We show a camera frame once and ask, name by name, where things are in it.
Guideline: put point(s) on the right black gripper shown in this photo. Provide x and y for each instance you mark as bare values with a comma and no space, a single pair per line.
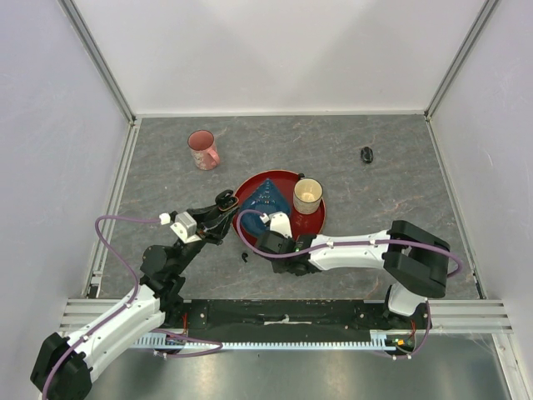
282,237

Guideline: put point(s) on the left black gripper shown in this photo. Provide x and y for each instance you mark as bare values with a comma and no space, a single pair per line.
212,224

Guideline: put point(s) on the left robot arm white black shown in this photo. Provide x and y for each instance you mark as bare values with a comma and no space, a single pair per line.
67,366

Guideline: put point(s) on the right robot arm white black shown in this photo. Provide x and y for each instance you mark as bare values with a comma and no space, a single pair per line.
415,258

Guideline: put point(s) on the red round tray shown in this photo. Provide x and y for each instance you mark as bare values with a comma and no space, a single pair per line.
285,181

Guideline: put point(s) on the blue shell-shaped dish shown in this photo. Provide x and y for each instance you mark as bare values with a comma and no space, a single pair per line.
267,199

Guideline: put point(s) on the beige ceramic cup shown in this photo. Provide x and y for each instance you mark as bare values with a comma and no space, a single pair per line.
307,196

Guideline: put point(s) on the pink floral mug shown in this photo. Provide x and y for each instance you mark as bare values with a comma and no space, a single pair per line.
204,151

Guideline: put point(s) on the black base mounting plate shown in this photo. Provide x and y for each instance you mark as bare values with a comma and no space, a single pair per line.
284,321

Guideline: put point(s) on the small black object on table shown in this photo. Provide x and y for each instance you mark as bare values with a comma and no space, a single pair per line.
367,155

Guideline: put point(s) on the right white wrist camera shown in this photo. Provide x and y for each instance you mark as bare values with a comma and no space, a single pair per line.
279,222

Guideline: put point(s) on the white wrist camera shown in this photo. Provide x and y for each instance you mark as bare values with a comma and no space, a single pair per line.
185,227
279,222

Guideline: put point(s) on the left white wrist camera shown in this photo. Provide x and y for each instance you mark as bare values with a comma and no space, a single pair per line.
185,227

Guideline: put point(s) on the slotted grey cable duct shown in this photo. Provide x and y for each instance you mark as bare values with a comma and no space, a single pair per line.
160,342

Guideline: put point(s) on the left aluminium frame post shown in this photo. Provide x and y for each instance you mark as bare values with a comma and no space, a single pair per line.
85,36

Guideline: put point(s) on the aluminium frame post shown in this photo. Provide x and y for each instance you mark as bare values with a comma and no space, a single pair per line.
85,36
467,45

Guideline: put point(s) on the right aluminium frame post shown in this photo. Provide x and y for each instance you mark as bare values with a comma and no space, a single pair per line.
467,45

